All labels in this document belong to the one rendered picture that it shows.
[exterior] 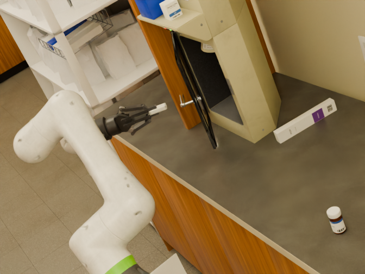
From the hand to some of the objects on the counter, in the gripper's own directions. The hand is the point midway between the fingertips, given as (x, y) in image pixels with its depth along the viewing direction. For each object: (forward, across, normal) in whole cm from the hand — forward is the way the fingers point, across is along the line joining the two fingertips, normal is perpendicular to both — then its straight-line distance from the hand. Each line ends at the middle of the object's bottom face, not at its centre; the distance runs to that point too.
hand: (157, 109), depth 260 cm
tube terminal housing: (+34, -25, +13) cm, 44 cm away
